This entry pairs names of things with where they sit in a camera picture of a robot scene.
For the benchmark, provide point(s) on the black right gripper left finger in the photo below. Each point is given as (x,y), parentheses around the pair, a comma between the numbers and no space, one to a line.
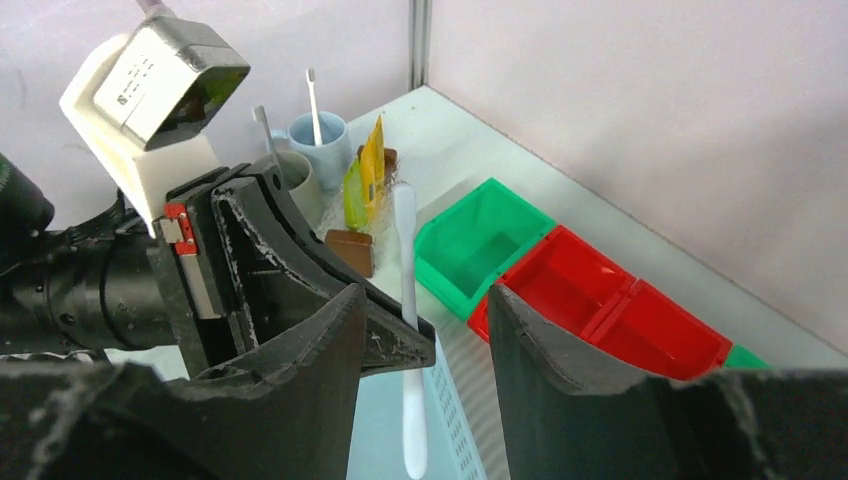
(284,410)

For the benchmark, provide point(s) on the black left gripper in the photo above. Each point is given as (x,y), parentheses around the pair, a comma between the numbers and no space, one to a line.
(111,283)

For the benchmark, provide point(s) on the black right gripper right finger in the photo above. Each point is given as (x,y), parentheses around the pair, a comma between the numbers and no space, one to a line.
(572,411)

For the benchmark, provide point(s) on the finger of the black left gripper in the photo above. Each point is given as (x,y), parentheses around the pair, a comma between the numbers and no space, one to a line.
(282,273)

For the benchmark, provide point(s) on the light blue plastic basket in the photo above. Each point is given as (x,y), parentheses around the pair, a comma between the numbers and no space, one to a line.
(465,435)

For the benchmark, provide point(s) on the grey ceramic mug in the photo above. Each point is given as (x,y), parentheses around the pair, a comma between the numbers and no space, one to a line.
(302,185)

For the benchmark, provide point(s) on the red plastic bin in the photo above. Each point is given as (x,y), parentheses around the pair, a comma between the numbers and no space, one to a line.
(580,290)

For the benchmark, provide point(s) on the light blue ceramic mug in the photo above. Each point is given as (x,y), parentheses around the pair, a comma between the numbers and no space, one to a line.
(331,159)

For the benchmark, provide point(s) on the yellow toothpaste tube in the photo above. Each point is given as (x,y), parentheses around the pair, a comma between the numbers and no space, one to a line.
(372,169)

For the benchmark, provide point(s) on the green bin with toothpaste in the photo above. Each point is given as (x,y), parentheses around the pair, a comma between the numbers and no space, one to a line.
(462,251)

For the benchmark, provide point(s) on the green bin with toothbrushes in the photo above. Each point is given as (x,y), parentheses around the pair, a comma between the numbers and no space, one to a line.
(739,357)

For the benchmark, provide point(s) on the glass jar with brown lid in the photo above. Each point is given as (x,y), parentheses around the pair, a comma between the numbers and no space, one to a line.
(354,248)

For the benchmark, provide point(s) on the clear textured glass tray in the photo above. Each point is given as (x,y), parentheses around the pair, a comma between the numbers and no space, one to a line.
(382,229)

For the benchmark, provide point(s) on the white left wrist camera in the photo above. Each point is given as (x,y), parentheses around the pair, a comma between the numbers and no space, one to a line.
(141,100)

